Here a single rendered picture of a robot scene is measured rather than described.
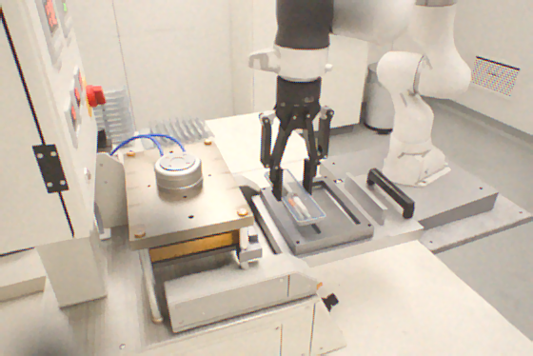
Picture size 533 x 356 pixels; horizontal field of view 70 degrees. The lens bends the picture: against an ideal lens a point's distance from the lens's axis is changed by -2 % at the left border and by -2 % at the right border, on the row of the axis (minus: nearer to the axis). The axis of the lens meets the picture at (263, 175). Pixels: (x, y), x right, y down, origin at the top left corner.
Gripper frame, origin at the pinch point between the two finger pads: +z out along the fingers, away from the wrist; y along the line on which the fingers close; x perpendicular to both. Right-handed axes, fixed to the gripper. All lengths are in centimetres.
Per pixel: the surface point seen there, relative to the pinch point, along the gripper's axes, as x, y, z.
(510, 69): 181, 276, 45
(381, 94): 209, 171, 67
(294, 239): -8.1, -2.6, 7.3
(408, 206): -7.0, 22.9, 6.0
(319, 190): 7.0, 9.8, 8.4
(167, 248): -10.2, -25.1, 1.8
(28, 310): 15, -57, 33
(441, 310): -15.3, 31.8, 31.2
